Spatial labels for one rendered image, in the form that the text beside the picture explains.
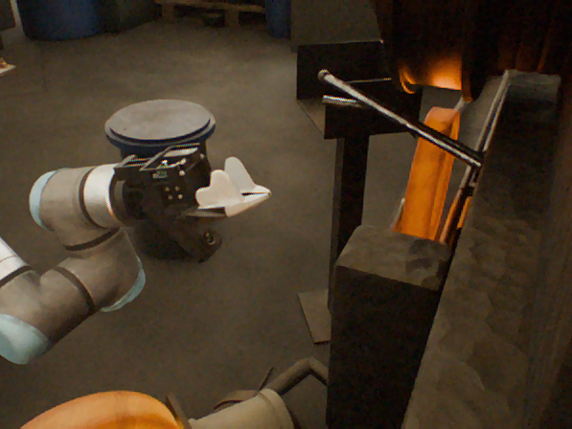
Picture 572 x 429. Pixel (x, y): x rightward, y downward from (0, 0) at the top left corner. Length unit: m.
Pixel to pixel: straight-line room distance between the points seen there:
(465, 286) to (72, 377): 1.28
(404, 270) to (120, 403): 0.26
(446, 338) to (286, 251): 1.53
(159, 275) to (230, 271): 0.22
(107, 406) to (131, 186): 0.41
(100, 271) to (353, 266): 0.47
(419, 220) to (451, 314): 0.33
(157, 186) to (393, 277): 0.35
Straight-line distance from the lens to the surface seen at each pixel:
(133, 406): 0.46
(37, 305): 0.86
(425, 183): 0.68
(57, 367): 1.62
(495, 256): 0.44
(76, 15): 4.21
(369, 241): 0.56
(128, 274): 0.92
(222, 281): 1.77
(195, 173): 0.75
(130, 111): 1.83
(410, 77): 0.59
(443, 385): 0.34
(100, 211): 0.81
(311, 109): 1.37
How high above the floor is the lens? 1.12
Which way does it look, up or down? 33 degrees down
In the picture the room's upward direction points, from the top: straight up
